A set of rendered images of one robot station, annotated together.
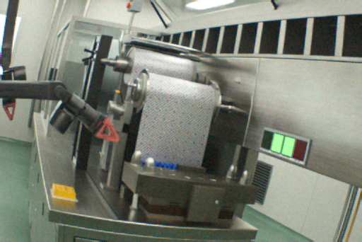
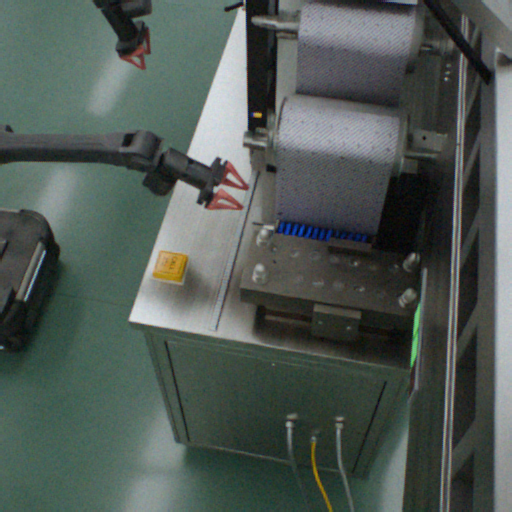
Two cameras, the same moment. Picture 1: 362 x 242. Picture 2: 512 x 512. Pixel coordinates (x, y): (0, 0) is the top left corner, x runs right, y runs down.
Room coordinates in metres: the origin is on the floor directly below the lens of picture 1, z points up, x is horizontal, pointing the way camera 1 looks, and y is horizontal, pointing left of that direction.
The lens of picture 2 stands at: (0.53, -0.38, 2.28)
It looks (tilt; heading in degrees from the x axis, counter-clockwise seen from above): 55 degrees down; 34
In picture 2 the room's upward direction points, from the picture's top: straight up
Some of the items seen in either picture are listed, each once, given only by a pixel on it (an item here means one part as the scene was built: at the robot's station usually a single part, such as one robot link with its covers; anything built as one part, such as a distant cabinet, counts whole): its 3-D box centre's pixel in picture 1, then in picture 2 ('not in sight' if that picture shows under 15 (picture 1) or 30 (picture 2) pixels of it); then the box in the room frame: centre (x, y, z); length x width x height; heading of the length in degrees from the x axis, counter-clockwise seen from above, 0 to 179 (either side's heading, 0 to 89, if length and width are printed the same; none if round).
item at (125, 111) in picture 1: (115, 146); (264, 179); (1.44, 0.20, 1.05); 0.06 x 0.05 x 0.31; 112
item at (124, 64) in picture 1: (121, 64); (291, 24); (1.65, 0.26, 1.33); 0.06 x 0.06 x 0.06; 22
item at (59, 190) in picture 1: (63, 192); (170, 265); (1.19, 0.30, 0.91); 0.07 x 0.07 x 0.02; 22
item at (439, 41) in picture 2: (196, 80); (434, 42); (1.76, -0.03, 1.33); 0.07 x 0.07 x 0.07; 22
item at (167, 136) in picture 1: (172, 141); (328, 204); (1.41, 0.01, 1.11); 0.23 x 0.01 x 0.18; 112
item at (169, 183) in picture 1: (191, 185); (335, 279); (1.32, -0.07, 1.00); 0.40 x 0.16 x 0.06; 112
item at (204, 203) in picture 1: (205, 204); (334, 324); (1.24, -0.12, 0.96); 0.10 x 0.03 x 0.11; 112
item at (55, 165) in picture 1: (88, 148); (339, 15); (2.31, 0.47, 0.88); 2.52 x 0.66 x 0.04; 22
